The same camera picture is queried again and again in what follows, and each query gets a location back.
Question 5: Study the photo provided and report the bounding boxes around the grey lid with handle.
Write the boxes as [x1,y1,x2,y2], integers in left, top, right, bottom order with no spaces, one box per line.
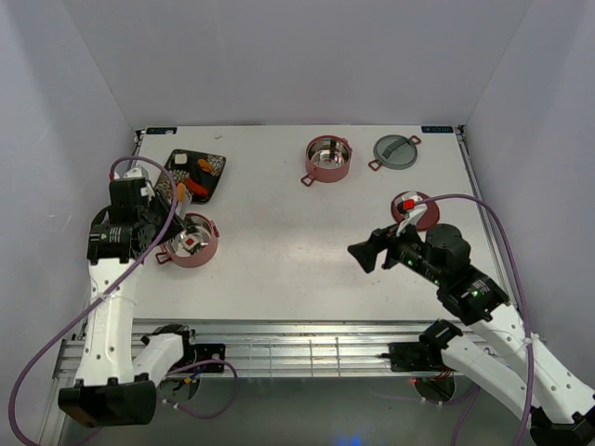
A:
[368,135,422,171]

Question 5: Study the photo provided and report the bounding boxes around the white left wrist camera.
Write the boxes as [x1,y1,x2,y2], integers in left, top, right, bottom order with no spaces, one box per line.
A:
[111,167,154,198]

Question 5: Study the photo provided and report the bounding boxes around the stainless steel tongs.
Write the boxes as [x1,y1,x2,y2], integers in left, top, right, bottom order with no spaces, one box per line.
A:
[176,188,192,230]

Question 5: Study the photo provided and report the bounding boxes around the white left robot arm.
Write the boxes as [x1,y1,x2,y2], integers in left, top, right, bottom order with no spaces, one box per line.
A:
[58,177,197,428]

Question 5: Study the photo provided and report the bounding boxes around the black patterned square plate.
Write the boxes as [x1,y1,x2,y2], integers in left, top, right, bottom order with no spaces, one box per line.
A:
[165,149,227,204]

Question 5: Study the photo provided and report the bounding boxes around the dark red flat lid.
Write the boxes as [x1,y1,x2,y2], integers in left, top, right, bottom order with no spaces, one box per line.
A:
[390,190,440,231]

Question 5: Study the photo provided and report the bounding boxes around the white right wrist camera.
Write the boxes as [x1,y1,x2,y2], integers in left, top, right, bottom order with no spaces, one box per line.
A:
[396,191,428,236]

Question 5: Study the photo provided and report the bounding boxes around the pink steel-lined bowl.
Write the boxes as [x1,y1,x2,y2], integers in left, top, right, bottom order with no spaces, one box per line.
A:
[300,135,352,187]
[154,213,219,269]

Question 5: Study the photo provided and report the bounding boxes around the pink steel-lined left bowl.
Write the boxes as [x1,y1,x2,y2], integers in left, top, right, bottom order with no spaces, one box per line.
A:
[154,213,219,269]

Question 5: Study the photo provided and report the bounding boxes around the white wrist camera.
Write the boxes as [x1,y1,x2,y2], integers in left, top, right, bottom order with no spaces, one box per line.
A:
[111,167,154,198]
[396,191,428,236]

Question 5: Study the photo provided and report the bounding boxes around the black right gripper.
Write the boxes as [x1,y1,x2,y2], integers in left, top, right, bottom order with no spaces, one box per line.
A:
[346,215,444,286]

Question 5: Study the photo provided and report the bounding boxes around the red sausage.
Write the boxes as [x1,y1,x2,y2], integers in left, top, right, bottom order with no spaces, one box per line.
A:
[185,178,209,197]

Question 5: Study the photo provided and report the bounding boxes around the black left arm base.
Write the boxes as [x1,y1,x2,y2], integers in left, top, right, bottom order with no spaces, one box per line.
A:
[182,344,226,374]

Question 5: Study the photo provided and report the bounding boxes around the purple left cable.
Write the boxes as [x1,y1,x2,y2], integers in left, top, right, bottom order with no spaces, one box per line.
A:
[7,156,239,445]

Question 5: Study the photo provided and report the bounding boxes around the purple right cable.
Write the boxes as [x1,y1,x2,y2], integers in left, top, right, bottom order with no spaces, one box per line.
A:
[411,193,536,446]

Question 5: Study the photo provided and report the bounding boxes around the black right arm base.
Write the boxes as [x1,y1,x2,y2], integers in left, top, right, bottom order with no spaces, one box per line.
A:
[388,342,443,372]

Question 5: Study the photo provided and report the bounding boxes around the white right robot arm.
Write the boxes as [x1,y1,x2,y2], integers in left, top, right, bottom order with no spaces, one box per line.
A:
[348,224,594,445]

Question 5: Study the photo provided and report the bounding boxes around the pink steel-lined far bowl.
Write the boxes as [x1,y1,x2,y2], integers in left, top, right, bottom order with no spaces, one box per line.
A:
[300,135,352,187]

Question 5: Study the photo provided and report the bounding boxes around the orange fried food piece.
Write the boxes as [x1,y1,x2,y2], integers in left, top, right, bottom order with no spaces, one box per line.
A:
[176,183,187,203]

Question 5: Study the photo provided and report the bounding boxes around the purple cable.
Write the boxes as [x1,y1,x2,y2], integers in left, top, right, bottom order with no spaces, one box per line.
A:
[411,193,536,446]
[7,156,239,445]

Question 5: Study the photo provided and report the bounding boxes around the white red sushi piece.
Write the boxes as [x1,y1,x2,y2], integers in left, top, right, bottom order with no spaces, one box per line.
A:
[180,236,201,256]

